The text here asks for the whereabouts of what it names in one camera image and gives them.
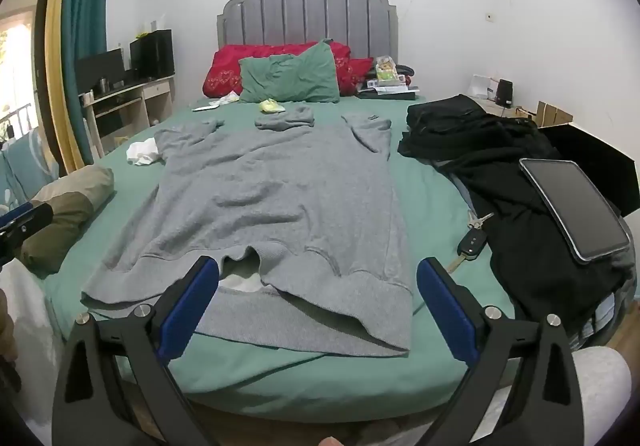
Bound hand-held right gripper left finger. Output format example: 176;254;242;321
51;256;221;446

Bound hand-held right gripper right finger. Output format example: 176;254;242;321
416;257;586;446

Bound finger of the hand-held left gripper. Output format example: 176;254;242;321
0;202;54;267

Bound grey sweatshirt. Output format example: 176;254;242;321
80;106;416;358

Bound olive and tan cushion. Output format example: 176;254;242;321
19;164;116;276

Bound pale teal printed bedding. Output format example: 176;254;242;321
0;127;62;208

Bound black car key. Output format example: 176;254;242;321
446;231;489;273

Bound bunch of metal keys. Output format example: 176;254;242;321
466;211;495;231

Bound black jacket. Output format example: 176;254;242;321
435;116;637;329

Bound white cloth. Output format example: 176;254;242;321
125;137;164;167

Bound window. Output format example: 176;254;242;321
0;8;40;144

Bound light wooden desk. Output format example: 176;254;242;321
79;74;177;158

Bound person's grey trouser leg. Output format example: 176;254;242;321
477;346;634;446

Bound tablet with clear case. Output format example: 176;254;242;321
518;158;632;263

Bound black monitor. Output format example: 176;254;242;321
73;47;126;90

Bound teal and yellow curtain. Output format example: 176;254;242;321
44;0;119;177

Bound white paper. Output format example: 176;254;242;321
192;93;241;113

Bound black computer tower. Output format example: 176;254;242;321
128;29;176;80

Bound brown cardboard box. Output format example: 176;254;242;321
516;100;574;128

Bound black speaker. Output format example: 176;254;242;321
494;79;514;108

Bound stack of books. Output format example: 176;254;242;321
356;77;422;101

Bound white box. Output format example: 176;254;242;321
469;74;501;102

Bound red embroidered pillow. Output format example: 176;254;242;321
202;42;375;98

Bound box of small packets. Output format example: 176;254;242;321
374;55;399;88

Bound green pillow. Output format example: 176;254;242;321
238;40;341;105

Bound grey padded headboard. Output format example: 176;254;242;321
216;0;401;64

